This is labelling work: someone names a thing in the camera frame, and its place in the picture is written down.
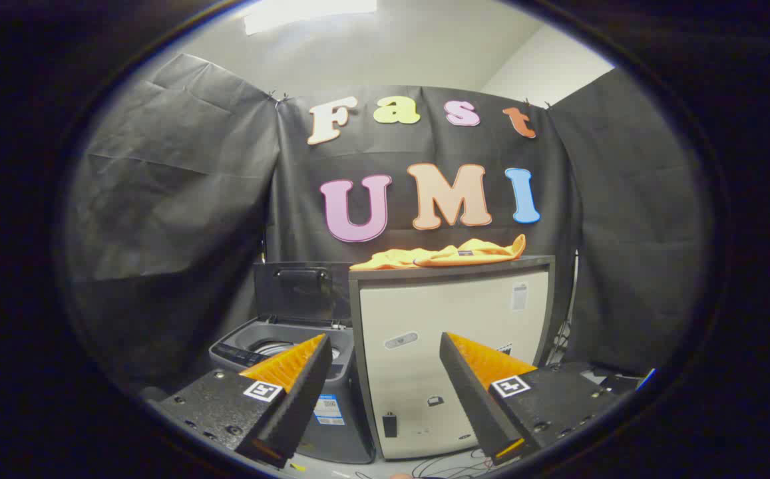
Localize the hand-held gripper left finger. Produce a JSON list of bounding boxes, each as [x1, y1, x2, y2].
[[148, 334, 333, 469]]

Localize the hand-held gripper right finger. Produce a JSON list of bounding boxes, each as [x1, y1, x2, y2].
[[439, 331, 625, 466]]

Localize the grey washing machine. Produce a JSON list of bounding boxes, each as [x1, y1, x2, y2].
[[209, 317, 376, 464]]

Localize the orange garment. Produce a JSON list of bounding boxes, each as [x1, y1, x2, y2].
[[349, 234, 526, 271]]

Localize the white cabinet with dark top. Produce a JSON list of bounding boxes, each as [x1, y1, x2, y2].
[[348, 255, 556, 461]]

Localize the black backdrop cloth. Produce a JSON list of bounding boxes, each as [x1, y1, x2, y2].
[[65, 53, 715, 395]]

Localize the black floor cables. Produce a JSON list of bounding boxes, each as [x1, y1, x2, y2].
[[355, 449, 492, 479]]

